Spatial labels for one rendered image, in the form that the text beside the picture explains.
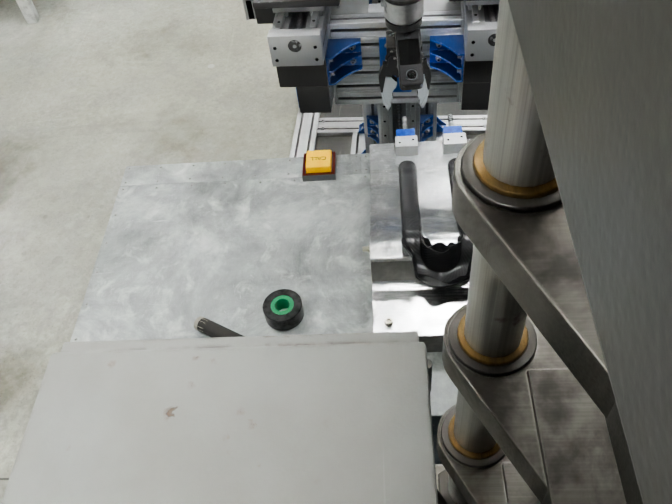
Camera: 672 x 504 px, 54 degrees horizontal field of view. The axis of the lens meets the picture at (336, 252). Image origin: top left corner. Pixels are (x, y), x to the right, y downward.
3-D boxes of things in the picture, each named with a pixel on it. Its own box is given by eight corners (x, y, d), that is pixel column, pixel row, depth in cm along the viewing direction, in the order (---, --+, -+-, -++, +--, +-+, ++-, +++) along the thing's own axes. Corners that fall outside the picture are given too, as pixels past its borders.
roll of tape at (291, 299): (280, 338, 131) (277, 328, 128) (257, 313, 135) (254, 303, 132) (312, 315, 134) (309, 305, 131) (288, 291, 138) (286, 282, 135)
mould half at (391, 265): (371, 172, 158) (368, 129, 148) (481, 166, 156) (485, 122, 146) (374, 354, 127) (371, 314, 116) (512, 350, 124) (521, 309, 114)
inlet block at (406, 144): (393, 127, 158) (393, 109, 154) (414, 126, 158) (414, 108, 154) (395, 164, 150) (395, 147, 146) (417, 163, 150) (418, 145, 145)
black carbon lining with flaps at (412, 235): (396, 167, 149) (395, 135, 141) (468, 164, 147) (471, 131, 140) (403, 293, 127) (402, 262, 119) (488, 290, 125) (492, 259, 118)
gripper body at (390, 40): (421, 53, 138) (422, 0, 129) (424, 78, 133) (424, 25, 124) (385, 56, 139) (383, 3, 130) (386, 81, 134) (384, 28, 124)
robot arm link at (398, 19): (425, 4, 120) (380, 7, 121) (424, 27, 124) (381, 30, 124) (422, -17, 125) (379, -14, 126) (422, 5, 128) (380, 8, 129)
